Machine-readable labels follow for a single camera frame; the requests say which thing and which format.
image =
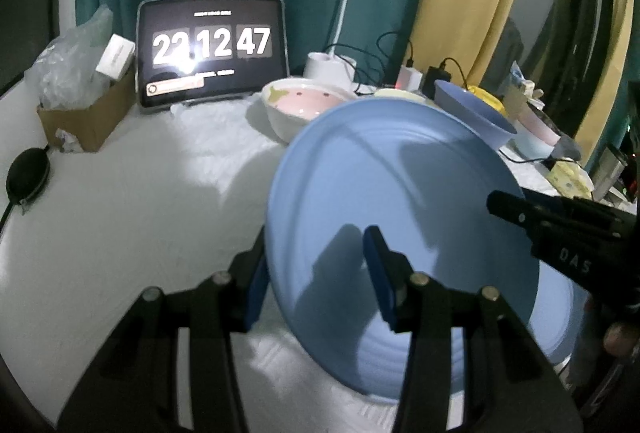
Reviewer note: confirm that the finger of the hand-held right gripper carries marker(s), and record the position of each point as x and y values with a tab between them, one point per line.
510	208
575	208

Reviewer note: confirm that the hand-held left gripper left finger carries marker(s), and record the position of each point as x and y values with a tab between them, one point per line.
257	283

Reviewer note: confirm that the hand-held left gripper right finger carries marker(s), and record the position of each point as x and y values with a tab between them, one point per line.
380	273

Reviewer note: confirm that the large blue plate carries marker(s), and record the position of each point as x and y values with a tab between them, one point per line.
375	173

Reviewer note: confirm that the white and pink bowl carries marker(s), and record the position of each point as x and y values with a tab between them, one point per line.
290	118

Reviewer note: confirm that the person's right hand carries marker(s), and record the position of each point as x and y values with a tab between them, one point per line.
620	338

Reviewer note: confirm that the yellow dotted pouch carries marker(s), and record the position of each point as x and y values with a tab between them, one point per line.
570	178

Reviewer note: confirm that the grey rounded object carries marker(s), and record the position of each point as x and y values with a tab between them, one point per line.
567	148

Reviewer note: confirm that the pale blue plate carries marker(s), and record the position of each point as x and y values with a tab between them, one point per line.
552	318

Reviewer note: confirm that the pink and light blue bowl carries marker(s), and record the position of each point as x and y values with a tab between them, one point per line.
532	133

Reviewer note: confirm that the white and blue ribbed object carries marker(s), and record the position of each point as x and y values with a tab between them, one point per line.
522	88

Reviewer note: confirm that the white table cloth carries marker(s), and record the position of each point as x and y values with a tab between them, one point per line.
150	213

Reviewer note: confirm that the black charger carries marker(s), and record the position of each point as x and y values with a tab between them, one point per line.
436	80

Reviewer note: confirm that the pale yellow bowl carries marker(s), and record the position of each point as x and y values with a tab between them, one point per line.
400	94

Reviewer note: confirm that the white charger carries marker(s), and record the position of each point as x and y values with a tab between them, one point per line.
409	78

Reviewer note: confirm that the cardboard box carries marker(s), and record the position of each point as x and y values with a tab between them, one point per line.
85	120

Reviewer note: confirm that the tablet showing clock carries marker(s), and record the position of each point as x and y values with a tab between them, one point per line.
210	48

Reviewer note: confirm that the black round disc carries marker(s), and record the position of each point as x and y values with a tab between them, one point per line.
27	173

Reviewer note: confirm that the small white box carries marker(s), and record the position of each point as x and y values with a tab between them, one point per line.
116	58

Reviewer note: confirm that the clear plastic bag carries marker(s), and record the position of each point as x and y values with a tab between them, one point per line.
65	63

